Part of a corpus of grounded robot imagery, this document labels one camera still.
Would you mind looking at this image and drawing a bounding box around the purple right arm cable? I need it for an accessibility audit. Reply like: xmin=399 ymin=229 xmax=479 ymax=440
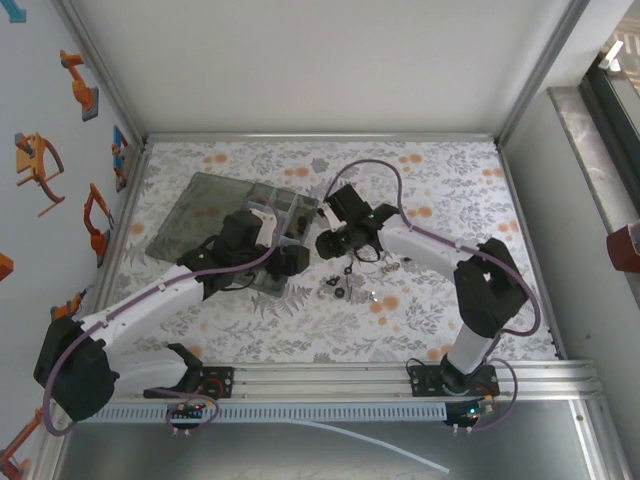
xmin=330 ymin=158 xmax=542 ymax=434

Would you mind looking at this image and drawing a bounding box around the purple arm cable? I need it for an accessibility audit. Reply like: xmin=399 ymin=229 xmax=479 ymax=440
xmin=42 ymin=198 xmax=281 ymax=437
xmin=330 ymin=158 xmax=542 ymax=434

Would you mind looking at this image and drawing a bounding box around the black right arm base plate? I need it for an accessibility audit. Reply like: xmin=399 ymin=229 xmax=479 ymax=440
xmin=409 ymin=364 xmax=501 ymax=399

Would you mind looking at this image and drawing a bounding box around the grey stone window sill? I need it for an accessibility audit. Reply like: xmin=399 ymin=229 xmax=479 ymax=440
xmin=547 ymin=85 xmax=640 ymax=236

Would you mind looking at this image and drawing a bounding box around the orange claw machine sticker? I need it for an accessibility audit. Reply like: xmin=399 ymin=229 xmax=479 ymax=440
xmin=13 ymin=132 xmax=66 ymax=219

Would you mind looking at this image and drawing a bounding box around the blue and orange sticker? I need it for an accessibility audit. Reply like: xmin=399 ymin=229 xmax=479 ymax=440
xmin=110 ymin=124 xmax=132 ymax=194

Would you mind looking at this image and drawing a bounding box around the floral patterned table mat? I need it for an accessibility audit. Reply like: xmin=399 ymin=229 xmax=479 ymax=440
xmin=94 ymin=141 xmax=559 ymax=364

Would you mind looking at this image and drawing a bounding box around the grey metal shelf plate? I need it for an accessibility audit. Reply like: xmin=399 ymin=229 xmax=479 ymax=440
xmin=59 ymin=421 xmax=586 ymax=480

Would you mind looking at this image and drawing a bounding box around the white slotted cable duct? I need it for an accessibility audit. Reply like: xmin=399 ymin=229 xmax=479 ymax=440
xmin=99 ymin=403 xmax=449 ymax=422

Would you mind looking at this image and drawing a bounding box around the small green circuit board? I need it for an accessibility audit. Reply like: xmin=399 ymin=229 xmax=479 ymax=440
xmin=167 ymin=399 xmax=211 ymax=419
xmin=462 ymin=398 xmax=496 ymax=422

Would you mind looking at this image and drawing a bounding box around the white plastic tube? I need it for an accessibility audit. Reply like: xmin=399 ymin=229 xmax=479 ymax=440
xmin=292 ymin=418 xmax=451 ymax=475

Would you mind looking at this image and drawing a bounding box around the aluminium frame post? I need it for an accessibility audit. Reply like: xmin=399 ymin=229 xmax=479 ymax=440
xmin=497 ymin=0 xmax=592 ymax=149
xmin=52 ymin=0 xmax=150 ymax=149

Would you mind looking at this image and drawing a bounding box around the white window handle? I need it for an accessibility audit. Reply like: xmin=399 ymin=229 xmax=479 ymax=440
xmin=599 ymin=40 xmax=625 ymax=71

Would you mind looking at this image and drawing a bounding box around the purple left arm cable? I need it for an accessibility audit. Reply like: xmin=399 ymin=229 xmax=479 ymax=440
xmin=42 ymin=198 xmax=281 ymax=437

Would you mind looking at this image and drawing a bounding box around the clear green compartment organizer box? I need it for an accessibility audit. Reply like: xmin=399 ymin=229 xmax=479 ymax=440
xmin=148 ymin=172 xmax=321 ymax=297

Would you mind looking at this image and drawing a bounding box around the blue wall sticker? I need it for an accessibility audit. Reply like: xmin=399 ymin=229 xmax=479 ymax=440
xmin=0 ymin=0 xmax=29 ymax=24

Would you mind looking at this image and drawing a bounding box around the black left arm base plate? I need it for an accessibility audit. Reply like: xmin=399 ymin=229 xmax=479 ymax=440
xmin=143 ymin=366 xmax=236 ymax=399

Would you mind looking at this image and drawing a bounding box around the wide aluminium frame rail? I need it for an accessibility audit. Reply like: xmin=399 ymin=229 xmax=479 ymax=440
xmin=47 ymin=360 xmax=604 ymax=404

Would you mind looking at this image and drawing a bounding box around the brown cup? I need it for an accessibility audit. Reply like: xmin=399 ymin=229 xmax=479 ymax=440
xmin=606 ymin=219 xmax=640 ymax=274

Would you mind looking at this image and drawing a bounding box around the dark window frame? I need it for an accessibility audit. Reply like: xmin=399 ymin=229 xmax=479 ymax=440
xmin=579 ymin=29 xmax=640 ymax=169

